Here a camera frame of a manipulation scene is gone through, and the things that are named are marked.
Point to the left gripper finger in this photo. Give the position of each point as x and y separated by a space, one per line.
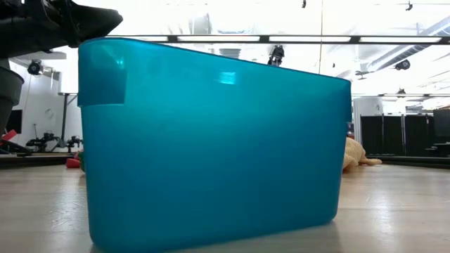
95 22

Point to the teal plastic tupperware container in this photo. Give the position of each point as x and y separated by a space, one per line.
211 158

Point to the black pole stand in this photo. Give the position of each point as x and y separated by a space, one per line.
64 119

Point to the red tag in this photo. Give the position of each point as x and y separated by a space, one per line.
8 135

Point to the black floor equipment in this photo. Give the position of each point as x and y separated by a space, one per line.
74 141
42 140

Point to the black overhead light bar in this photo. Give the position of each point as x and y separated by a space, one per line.
218 39

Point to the green toy vegetable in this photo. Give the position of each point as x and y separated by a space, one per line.
81 161

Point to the red cloth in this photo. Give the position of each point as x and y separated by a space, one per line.
72 163

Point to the white column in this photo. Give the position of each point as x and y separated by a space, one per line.
367 116

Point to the yellow plush toy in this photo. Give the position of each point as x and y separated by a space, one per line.
353 154

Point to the black ceiling spotlight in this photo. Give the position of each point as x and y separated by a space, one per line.
402 65

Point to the dark background monitor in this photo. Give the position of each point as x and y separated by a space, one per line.
442 123

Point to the dark background desk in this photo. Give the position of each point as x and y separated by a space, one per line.
439 148

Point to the black round wall fan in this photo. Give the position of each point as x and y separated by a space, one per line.
34 67

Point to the black wall screen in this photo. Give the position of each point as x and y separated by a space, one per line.
14 121

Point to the black aluminium table frame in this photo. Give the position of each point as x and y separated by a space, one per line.
35 161

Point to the black overhead camera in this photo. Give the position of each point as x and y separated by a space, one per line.
276 55

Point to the black partition wall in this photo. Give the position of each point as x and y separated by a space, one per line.
386 135

